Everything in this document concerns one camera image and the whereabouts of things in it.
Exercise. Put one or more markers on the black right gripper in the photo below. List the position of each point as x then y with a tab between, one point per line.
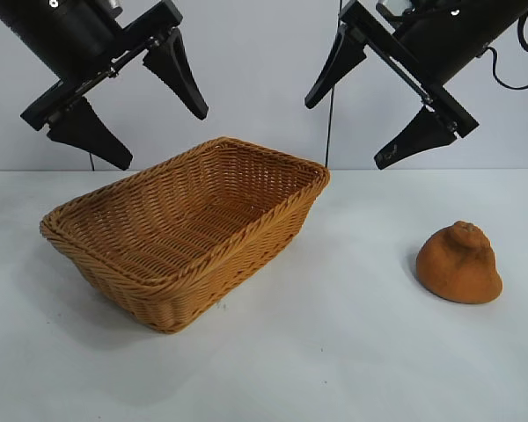
449	44

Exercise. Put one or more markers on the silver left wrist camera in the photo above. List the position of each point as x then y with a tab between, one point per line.
112	4

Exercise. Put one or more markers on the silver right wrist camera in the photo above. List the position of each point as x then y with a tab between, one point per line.
389	8

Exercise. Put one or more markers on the woven tan wicker basket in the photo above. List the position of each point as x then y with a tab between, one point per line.
180	220

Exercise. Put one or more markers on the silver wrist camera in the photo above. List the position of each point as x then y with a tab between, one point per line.
389	8
112	4

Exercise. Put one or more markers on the brown lumpy bread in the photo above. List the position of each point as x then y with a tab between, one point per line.
457	272

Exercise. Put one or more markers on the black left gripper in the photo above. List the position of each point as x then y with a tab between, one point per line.
75	39

